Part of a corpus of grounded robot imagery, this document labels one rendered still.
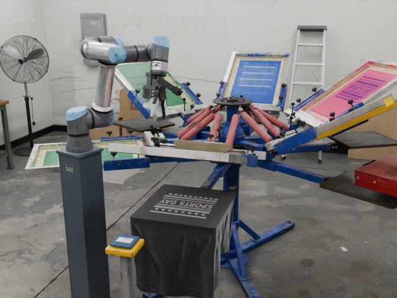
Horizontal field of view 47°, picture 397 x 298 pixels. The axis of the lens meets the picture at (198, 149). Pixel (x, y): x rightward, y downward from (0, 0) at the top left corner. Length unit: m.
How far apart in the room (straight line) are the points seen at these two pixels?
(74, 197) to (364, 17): 4.85
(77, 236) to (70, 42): 5.29
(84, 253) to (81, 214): 0.24
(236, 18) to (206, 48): 0.61
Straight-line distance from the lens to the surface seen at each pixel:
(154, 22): 7.06
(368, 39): 6.57
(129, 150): 2.16
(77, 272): 2.90
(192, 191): 2.63
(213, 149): 2.64
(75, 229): 2.75
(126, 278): 2.15
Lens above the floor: 1.93
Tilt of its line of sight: 17 degrees down
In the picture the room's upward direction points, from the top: straight up
